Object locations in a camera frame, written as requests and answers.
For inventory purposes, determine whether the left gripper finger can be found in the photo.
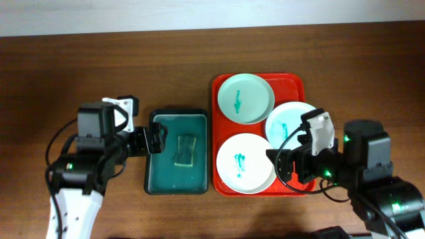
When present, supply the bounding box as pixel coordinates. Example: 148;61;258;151
117;95;139;116
148;122;168;154

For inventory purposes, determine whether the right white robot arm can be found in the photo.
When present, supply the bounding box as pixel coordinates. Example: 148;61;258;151
266;108;424;238

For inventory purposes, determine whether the pale green plate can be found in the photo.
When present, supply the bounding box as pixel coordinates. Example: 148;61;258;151
217;74;275;125

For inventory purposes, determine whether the green yellow sponge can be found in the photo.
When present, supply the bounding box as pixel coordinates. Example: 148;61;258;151
174;135;197;167

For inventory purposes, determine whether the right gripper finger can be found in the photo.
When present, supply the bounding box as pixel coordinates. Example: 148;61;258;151
266;149;294;182
301;108;325;124

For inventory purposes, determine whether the dark green water basin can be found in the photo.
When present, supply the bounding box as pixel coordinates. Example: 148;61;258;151
144;109;209;195

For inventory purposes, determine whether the left black cable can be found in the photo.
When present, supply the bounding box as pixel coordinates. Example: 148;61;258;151
44;118;127;239

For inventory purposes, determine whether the light blue plate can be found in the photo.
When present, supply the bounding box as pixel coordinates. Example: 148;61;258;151
265;102;316;149

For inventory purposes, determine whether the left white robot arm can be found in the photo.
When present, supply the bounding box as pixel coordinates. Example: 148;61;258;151
44;96;167;238

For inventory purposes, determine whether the white plate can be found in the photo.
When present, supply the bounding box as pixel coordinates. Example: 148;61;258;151
216;133;276;195

